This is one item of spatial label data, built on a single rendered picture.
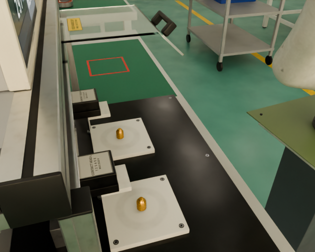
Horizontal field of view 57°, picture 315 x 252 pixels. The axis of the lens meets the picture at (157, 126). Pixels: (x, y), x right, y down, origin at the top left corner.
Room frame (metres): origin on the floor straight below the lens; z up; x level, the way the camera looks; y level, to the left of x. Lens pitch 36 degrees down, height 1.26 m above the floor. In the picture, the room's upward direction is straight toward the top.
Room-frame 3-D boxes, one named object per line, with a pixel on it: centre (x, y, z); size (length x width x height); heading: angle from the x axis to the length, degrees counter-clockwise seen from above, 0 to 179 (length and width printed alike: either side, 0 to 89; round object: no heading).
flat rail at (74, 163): (0.47, 0.16, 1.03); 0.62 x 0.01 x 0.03; 16
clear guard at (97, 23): (0.70, 0.13, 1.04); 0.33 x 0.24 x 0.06; 106
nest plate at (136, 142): (0.62, 0.10, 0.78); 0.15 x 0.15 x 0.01; 16
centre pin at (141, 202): (0.38, 0.03, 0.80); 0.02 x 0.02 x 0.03
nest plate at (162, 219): (0.38, 0.03, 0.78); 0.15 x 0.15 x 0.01; 16
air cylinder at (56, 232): (0.34, 0.17, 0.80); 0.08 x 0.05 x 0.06; 16
